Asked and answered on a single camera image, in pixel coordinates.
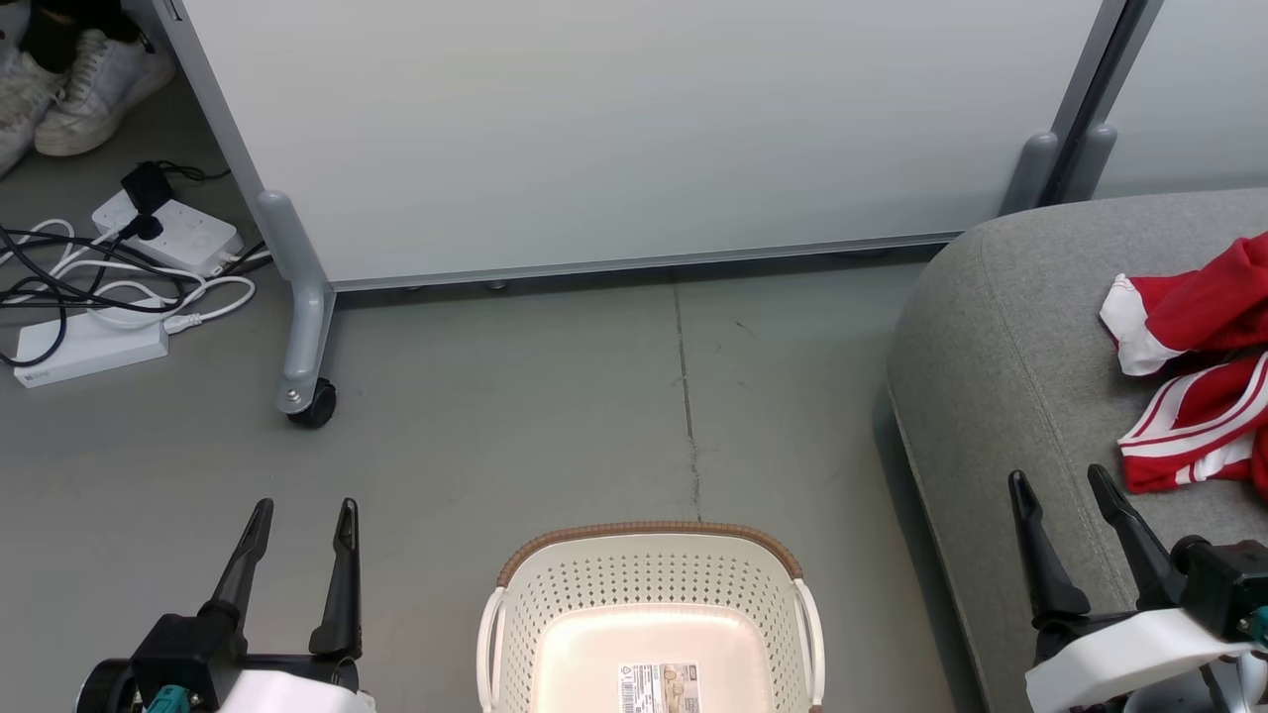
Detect white sneaker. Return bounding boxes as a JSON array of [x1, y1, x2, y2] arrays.
[[35, 28, 177, 157], [0, 45, 66, 179]]

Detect narrow white partition panel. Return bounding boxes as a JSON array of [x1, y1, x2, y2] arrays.
[[1050, 0, 1268, 204]]

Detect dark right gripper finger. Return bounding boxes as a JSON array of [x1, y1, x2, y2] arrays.
[[1007, 470, 1092, 631], [1087, 463, 1186, 611]]

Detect cream perforated laundry basket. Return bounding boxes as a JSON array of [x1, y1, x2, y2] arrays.
[[475, 521, 827, 713]]

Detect basket label sticker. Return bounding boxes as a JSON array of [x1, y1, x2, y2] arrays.
[[619, 662, 702, 713]]

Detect black floor cables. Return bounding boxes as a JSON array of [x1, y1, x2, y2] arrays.
[[0, 226, 205, 367]]

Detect red white-trimmed garment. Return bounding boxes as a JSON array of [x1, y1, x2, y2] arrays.
[[1098, 233, 1268, 496]]

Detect long white power strip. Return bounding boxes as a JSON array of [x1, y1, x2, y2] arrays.
[[13, 302, 170, 390]]

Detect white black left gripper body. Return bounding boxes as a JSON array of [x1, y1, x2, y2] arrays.
[[213, 649, 378, 713]]

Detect black caster wheel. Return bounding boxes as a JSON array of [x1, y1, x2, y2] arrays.
[[285, 378, 339, 430]]

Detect short grey partition leg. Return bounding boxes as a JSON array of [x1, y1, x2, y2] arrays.
[[1001, 132, 1062, 215], [1065, 122, 1119, 204]]

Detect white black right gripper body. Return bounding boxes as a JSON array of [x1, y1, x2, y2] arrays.
[[1025, 606, 1255, 713]]

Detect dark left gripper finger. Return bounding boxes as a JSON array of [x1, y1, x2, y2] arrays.
[[198, 498, 276, 636], [309, 498, 364, 662]]

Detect grey partition leg with caster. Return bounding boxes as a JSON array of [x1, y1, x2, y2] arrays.
[[256, 190, 336, 415]]

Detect black power adapter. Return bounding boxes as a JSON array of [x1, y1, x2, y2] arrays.
[[121, 161, 175, 214]]

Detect grey fabric sofa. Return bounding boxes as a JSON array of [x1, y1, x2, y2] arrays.
[[885, 188, 1268, 713]]

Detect wide white power strip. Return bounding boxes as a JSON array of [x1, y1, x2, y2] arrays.
[[91, 190, 246, 278]]

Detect large white partition panel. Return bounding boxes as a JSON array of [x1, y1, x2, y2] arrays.
[[149, 0, 1131, 294]]

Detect black trouser leg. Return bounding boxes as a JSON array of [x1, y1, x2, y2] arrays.
[[25, 0, 146, 72]]

